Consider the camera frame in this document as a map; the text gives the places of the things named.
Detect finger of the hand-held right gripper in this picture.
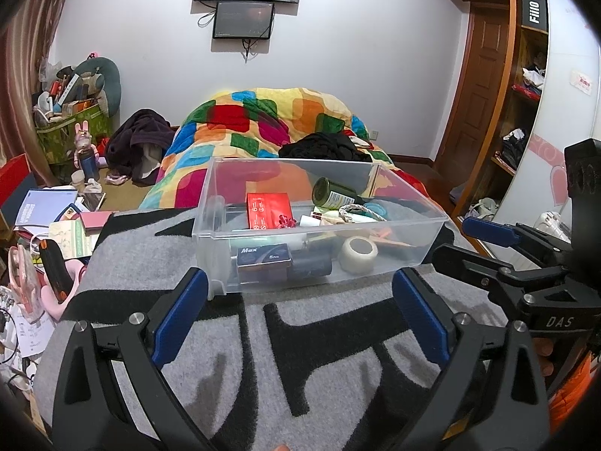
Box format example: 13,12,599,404
432,243,569,325
462,216,571,268

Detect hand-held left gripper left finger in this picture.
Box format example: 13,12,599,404
49,267,210,451

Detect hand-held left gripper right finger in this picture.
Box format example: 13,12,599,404
390,268,552,451

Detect clear plastic bin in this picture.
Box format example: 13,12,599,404
192,157,450,301

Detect person's right hand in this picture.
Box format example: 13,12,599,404
536,337,557,377

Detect white bag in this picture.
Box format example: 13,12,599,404
465,197,498,221

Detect white tape roll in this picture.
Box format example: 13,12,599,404
338,236,379,273

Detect grey black patterned blanket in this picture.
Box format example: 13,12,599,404
35,192,564,451

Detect blue cardboard box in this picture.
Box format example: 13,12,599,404
236,243,293,283

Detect dark cylindrical container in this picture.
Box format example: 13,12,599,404
288,248,333,279

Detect pink slipper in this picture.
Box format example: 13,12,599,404
40,263,88,322

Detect wooden wardrobe shelf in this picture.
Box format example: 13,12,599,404
420,0,550,254

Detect pink flat box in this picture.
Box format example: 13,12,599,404
79,211,113,230

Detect black orange tool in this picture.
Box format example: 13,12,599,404
38,239,75,305

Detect green paper booklet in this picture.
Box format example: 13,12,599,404
49,220,97,260

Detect red cardboard box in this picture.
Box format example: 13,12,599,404
246,192,296,231

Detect white sliding wardrobe door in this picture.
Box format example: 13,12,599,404
488,0,601,245

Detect wooden door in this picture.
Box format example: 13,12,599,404
434,2,510,170

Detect loose white papers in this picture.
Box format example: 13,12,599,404
0,310,54,362

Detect green glass bottle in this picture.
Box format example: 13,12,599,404
311,177,371,211

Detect blue book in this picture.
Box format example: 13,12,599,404
14,189,78,227

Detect dark purple clothes pile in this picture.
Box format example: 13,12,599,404
104,109,174,186

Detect black clothing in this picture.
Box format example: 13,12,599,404
279,132,371,163

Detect pink bunny toy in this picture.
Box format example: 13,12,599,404
74,122,100,182

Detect colourful patchwork blanket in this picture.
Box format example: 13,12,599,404
138,87,430,212

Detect green storage bag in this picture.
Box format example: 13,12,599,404
36,103,113,165

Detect red storage box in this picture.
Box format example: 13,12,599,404
0,154,31,207

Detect black box with white print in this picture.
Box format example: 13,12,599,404
520,0,549,33

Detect grey neck pillow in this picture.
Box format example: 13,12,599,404
75,57,122,118

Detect striped curtain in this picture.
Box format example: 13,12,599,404
0,0,83,184

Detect white braided cord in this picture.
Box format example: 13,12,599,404
338,204,376,222

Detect small wall monitor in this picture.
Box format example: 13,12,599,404
212,1,275,39

